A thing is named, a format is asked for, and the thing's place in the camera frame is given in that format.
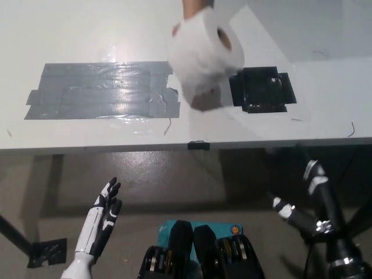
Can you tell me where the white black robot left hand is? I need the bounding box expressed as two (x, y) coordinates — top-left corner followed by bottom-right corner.
(60, 176), (123, 279)

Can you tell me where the person's bare hand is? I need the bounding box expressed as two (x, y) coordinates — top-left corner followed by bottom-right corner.
(170, 23), (224, 113)

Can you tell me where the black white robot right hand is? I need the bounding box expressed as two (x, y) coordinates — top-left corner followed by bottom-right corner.
(271, 159), (361, 267)

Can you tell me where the white toilet paper roll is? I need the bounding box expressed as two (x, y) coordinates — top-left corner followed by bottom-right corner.
(167, 5), (245, 107)

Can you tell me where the black tape square area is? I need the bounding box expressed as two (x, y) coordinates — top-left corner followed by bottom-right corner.
(228, 66), (298, 113)

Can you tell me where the black teal robot torso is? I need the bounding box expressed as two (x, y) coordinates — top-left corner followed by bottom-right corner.
(139, 220), (265, 279)

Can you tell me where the clear tape strip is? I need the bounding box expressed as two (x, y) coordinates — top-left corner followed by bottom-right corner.
(110, 115), (155, 136)

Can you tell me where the grey duct tape patch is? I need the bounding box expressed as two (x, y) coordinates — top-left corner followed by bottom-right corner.
(24, 60), (181, 120)

